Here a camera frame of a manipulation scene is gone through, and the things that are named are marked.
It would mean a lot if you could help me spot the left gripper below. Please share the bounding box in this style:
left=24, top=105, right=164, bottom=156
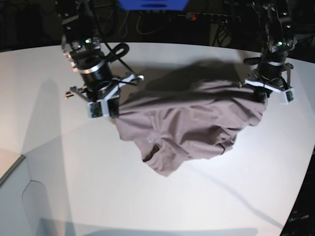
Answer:
left=240, top=63, right=294, bottom=104

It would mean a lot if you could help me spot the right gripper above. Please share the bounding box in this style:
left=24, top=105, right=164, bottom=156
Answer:
left=65, top=73, right=144, bottom=118

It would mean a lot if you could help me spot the mauve t-shirt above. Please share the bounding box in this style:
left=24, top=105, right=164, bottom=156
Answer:
left=115, top=63, right=267, bottom=177

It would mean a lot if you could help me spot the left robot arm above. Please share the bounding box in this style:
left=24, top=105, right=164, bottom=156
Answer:
left=239, top=0, right=297, bottom=105

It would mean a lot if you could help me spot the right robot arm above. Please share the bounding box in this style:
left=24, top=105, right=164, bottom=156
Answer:
left=56, top=0, right=144, bottom=118

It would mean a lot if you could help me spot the power strip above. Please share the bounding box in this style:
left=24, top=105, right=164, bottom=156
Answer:
left=185, top=12, right=232, bottom=24

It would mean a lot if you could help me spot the blue box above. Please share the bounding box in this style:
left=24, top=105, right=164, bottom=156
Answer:
left=119, top=0, right=189, bottom=11

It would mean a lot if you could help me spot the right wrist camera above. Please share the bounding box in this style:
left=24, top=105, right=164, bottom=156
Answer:
left=87, top=100, right=109, bottom=118

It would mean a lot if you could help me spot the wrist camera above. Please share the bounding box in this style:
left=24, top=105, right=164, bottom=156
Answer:
left=87, top=100, right=109, bottom=118
left=282, top=88, right=295, bottom=105

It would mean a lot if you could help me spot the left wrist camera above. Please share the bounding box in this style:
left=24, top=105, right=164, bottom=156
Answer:
left=282, top=88, right=295, bottom=105

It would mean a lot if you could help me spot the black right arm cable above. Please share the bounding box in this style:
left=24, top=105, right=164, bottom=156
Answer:
left=93, top=14, right=138, bottom=87

